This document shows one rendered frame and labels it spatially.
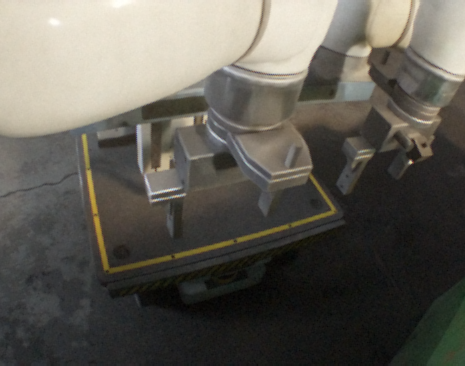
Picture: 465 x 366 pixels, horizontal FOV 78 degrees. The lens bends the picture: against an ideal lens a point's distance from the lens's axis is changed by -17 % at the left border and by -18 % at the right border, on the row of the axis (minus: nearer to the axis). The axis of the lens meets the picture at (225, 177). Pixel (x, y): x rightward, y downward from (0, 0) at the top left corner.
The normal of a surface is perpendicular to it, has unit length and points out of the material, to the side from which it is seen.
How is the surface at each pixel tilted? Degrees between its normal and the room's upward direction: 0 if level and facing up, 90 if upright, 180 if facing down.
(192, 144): 0
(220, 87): 90
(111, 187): 0
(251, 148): 0
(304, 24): 96
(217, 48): 101
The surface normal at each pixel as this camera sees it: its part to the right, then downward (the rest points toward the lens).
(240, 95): -0.31, 0.66
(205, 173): 0.37, 0.71
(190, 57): 0.68, 0.69
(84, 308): 0.14, -0.68
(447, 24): -0.76, 0.40
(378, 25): 0.03, 0.75
